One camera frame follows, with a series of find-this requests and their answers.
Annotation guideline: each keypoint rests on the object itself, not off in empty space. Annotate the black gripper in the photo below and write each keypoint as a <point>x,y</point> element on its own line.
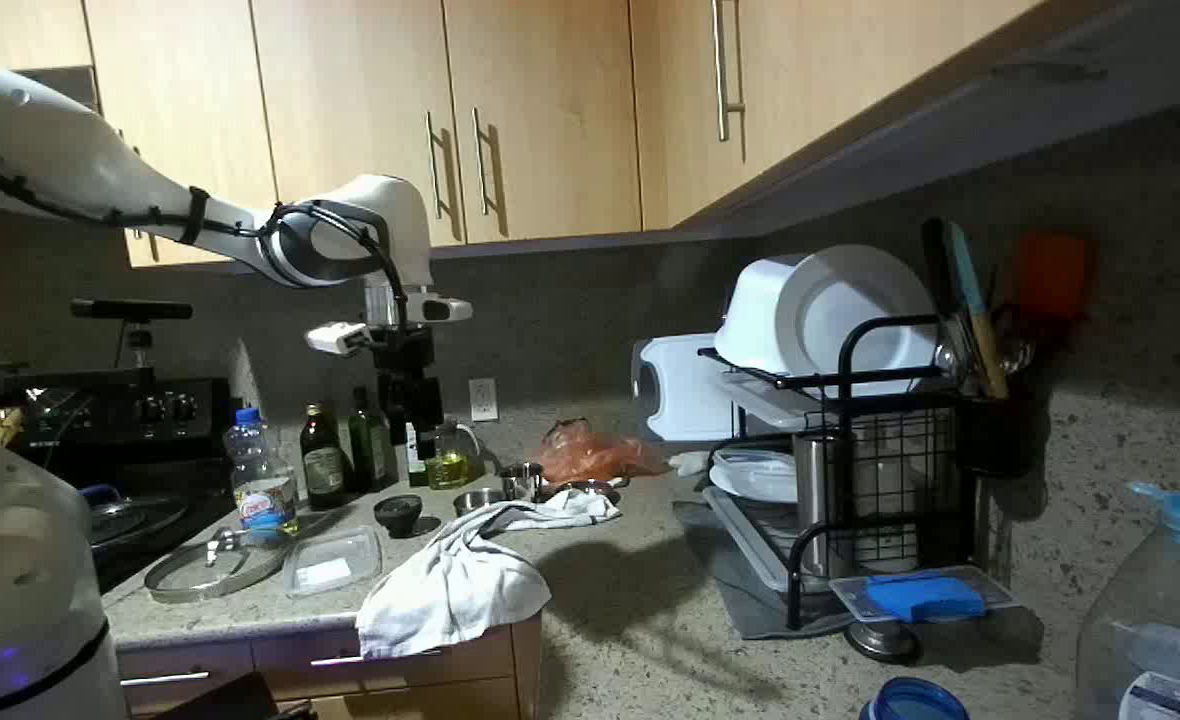
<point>406,377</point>

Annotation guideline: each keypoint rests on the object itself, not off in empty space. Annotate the white towel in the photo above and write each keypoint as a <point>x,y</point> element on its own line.
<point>465,576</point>

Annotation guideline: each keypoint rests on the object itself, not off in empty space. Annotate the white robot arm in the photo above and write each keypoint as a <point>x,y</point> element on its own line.
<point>62,156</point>

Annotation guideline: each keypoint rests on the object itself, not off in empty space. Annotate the green glass bottle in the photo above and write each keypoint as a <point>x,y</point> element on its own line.
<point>371,441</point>

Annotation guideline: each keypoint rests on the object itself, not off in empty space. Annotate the olive oil bottle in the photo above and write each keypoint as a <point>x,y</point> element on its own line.
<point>418,475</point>

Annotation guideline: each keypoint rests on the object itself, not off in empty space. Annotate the round oil jar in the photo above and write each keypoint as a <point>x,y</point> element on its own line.
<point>457,456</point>

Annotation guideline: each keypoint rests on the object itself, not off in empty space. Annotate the dark glass bottle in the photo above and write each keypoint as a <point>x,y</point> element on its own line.
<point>322,456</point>

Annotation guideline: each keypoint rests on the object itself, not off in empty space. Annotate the small black bowl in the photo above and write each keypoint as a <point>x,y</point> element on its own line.
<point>397,512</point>

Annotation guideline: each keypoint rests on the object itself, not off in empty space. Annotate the orange plastic bag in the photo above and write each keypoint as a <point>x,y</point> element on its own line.
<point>574,448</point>

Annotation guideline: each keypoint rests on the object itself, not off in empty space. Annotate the plastic water bottle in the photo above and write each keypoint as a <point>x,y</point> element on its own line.
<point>261,483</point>

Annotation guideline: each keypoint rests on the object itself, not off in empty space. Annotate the clear plastic container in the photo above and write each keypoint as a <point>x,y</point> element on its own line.
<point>332,560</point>

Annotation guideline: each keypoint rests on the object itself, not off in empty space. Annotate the black stove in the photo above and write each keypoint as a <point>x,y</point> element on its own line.
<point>146,448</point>

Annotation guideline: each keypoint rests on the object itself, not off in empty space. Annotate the glass pot lid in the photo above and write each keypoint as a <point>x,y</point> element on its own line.
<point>213,568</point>

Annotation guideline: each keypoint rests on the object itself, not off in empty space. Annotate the white plastic jug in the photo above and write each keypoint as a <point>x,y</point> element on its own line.
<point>689,405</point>

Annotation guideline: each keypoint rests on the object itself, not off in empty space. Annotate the white bowl in rack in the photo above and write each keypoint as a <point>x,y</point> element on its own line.
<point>763,322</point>

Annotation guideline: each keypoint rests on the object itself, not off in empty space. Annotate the clear plastic lid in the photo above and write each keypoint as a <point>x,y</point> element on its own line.
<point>753,475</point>

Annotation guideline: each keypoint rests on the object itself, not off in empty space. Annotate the grey drying mat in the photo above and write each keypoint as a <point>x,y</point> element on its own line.
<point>753,610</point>

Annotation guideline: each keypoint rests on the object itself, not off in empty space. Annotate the white plate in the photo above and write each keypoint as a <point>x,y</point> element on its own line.
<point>860,301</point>

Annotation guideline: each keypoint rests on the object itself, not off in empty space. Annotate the black dish rack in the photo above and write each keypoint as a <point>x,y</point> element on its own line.
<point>877,479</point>

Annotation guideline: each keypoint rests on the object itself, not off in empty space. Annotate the blue round lid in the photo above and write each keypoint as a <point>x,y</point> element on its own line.
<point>909,697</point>

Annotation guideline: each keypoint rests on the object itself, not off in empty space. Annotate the orange spatula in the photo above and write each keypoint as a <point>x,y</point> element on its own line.
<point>1052,272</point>

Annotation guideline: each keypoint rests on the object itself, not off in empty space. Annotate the large clear water jug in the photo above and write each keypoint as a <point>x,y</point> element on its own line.
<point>1128,637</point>

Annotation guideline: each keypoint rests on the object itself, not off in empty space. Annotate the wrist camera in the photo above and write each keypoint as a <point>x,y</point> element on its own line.
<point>343,338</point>

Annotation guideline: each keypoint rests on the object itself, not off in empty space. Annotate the teal handled utensil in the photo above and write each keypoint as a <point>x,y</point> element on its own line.
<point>976,313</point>

